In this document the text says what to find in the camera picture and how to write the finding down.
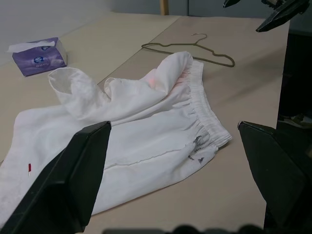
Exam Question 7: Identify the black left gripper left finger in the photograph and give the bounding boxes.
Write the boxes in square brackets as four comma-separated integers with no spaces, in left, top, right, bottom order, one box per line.
[0,120,112,234]

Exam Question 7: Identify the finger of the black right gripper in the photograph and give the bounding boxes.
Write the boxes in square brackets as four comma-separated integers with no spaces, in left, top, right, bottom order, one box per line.
[255,0,309,33]
[223,0,242,8]

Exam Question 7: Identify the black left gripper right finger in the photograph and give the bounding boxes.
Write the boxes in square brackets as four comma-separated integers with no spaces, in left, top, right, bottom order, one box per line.
[236,120,312,234]

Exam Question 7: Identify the olive wire clothes hanger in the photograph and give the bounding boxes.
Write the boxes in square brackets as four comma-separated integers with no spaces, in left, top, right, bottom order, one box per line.
[141,33,236,68]

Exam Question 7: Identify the white garment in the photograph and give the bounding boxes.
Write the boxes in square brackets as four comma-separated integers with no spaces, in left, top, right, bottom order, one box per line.
[0,50,234,221]

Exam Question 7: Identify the wooden hanger rack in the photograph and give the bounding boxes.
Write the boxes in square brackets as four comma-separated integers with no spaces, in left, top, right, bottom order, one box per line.
[159,0,169,16]

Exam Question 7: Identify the black cabinet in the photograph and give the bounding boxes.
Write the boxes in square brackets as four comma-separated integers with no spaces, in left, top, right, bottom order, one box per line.
[276,20,312,130]

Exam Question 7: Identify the purple tissue box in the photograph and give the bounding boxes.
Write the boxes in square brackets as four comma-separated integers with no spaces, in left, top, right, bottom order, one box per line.
[6,37,68,78]

